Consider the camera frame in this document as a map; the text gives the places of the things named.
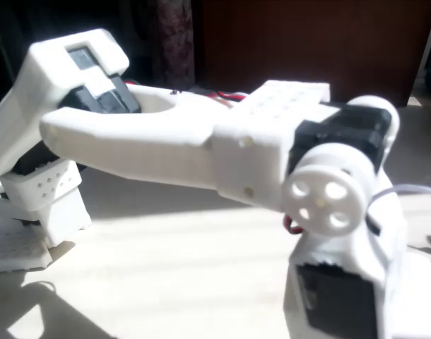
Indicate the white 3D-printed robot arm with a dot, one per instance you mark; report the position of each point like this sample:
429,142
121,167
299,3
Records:
148,141

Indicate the dark brown wooden cabinet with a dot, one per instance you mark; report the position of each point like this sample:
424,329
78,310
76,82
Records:
307,42

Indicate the floral patterned curtain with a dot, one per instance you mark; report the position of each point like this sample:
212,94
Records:
175,42

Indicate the white perforated base plate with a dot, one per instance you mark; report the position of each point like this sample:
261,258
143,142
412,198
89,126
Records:
14,254

